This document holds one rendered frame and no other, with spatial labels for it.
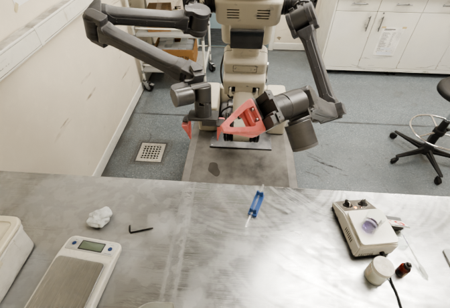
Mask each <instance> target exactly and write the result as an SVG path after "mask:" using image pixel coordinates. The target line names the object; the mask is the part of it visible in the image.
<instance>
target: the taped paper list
mask: <svg viewBox="0 0 450 308"><path fill-rule="evenodd" d="M382 28H383V29H382V32H381V34H380V37H379V39H378V42H377V44H376V47H375V49H374V52H373V55H376V56H393V55H394V52H395V50H396V47H397V45H398V43H399V41H400V39H401V37H402V34H403V32H404V30H405V29H406V28H407V27H386V26H382Z"/></svg>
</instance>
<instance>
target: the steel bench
mask: <svg viewBox="0 0 450 308"><path fill-rule="evenodd" d="M261 187H262V186H259V185H237V184H225V183H203V182H190V181H168V180H156V179H133V178H121V177H99V176H87V175H64V174H53V173H30V172H18V171H0V216H14V217H18V218H19V219H20V220H21V225H22V226H23V230H24V232H25V233H26V234H27V235H28V236H29V238H30V239H31V241H32V242H33V244H34V246H33V249H32V251H31V252H30V254H29V256H28V258H27V260H26V261H25V263H24V264H23V266H22V268H21V270H20V271H19V273H18V275H17V276H16V278H15V280H14V281H13V283H12V285H11V286H10V288H9V290H8V292H7V293H6V295H5V296H4V298H3V300H2V302H1V304H0V308H24V307H25V306H26V304H27V302H28V301H29V299H30V297H31V296H32V294H33V292H34V291H35V289H36V287H37V286H38V284H39V283H40V281H41V279H42V278H43V276H44V275H45V273H46V271H47V270H48V268H49V266H50V265H51V263H52V261H53V260H54V258H55V257H56V255H57V253H58V252H59V251H60V249H61V248H62V247H63V245H64V244H65V243H66V241H67V240H68V239H69V238H71V237H73V236H82V237H87V238H93V239H98V240H105V241H109V242H116V243H119V244H120V245H121V248H122V250H121V253H120V256H119V258H118V260H117V263H116V264H115V267H114V269H113V271H112V273H111V276H110V278H109V280H108V283H107V284H106V287H105V289H104V291H103V293H102V296H101V298H100V301H99V302H98V305H97V307H96V308H138V307H140V306H142V305H144V304H146V303H150V302H172V303H174V305H175V308H400V306H399V304H398V299H397V297H396V293H395V292H394V289H393V288H392V285H391V283H390V279H388V280H387V281H386V282H385V283H384V284H383V285H380V286H375V285H372V284H371V283H369V282H368V281H367V280H366V277H365V276H364V269H365V268H366V267H367V266H368V265H369V264H370V263H371V261H372V260H373V259H375V257H377V256H381V255H380V254H377V255H370V256H353V255H352V253H351V250H350V247H349V246H348V243H347V241H346V238H345V236H344V233H343V231H342V228H341V226H340V223H339V222H338V219H337V216H336V214H335V212H334V210H333V207H332V204H333V202H338V201H345V199H347V200H362V199H363V198H365V199H366V200H368V201H369V202H370V203H371V204H372V205H373V206H375V207H376V208H378V209H381V210H382V211H383V212H384V214H386V216H392V217H397V218H401V220H402V222H404V223H405V224H406V225H407V226H409V227H410V228H404V229H402V230H401V231H403V232H406V233H407V234H408V235H409V236H410V238H411V240H412V243H411V245H410V247H411V249H412V251H413V252H414V254H415V256H416V257H417V259H418V261H419V262H420V264H421V265H422V266H423V267H424V269H425V270H426V272H427V274H428V276H429V280H427V279H426V278H425V277H424V276H423V274H422V273H421V271H420V269H419V265H418V263H417V261H416V259H415V258H414V256H413V254H412V252H411V250H410V248H409V247H407V248H399V247H396V249H395V250H394V251H393V252H392V253H390V254H385V255H386V258H387V259H389V260H390V261H391V262H392V264H393V265H394V269H395V268H396V267H398V266H399V265H400V264H401V263H403V262H410V263H411V264H412V268H411V272H409V274H407V275H406V276H405V277H399V276H398V275H397V274H396V273H395V272H394V274H393V275H392V276H391V278H392V282H393V284H394V286H395V289H396V290H397V292H398V296H399V298H400V302H401V304H402V308H450V266H449V264H448V262H447V260H446V258H445V256H444V254H443V250H444V249H450V197H444V196H422V195H410V194H387V193H375V192H363V191H341V190H329V189H306V188H294V187H272V186H263V189H262V191H261V192H264V194H263V195H265V197H264V199H263V201H262V204H261V206H260V210H259V211H258V214H257V217H254V216H251V218H250V221H249V223H248V226H247V228H245V226H246V223H247V222H248V219H249V216H250V215H248V211H249V209H250V206H251V204H252V201H253V199H254V197H255V194H256V192H257V190H258V191H260V189H261ZM106 206H107V207H109V208H110V209H111V211H112V216H111V217H110V221H109V222H108V223H107V224H105V225H104V226H103V227H102V228H94V227H91V226H88V224H87V223H86V221H87V219H88V218H89V213H92V212H94V211H95V210H99V209H102V208H104V207H106ZM129 225H131V232H132V231H136V230H142V229H146V228H152V227H153V229H150V230H144V231H140V232H134V233H130V232H129Z"/></svg>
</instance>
